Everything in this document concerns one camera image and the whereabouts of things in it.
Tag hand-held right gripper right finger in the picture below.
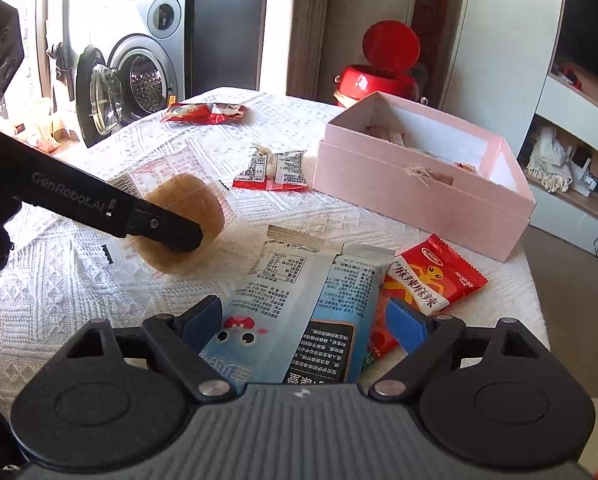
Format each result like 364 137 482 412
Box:
369 297 540 402

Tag large red snack packet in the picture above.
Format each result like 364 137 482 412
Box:
364 234 488 368

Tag white fringed cloth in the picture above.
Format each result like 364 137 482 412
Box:
526 127 577 193

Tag red items on shelf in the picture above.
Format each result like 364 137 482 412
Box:
554 62 587 86

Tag dark grey tall panel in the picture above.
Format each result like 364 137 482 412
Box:
194 0 271 98

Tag pink cardboard box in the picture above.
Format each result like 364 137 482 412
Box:
311 91 536 263

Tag white router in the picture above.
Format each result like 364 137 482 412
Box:
574 157 598 196

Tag small red barcode snack packet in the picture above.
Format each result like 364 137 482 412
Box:
269 149 310 192
232 144 275 190

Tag red white snack packet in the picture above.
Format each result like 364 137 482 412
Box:
209 102 247 122

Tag pale blue cartoon snack packet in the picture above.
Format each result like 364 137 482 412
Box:
199 225 347 391

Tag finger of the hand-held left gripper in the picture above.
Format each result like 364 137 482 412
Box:
126 200 203 253

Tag dark round object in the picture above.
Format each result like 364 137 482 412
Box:
411 62 430 106

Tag white quilted tablecloth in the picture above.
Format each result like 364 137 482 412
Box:
0 86 550 411

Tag red lidded trash can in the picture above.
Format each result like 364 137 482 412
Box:
335 20 430 111

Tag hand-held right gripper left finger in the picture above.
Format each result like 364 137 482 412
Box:
63 295 232 402

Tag beige curtain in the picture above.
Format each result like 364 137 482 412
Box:
286 0 340 106

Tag white shelf unit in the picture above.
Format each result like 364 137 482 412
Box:
516 0 598 266

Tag silver washing machine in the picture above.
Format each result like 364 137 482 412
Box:
74 0 187 148

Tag clear packet brown round cake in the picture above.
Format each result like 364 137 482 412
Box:
106 142 240 278

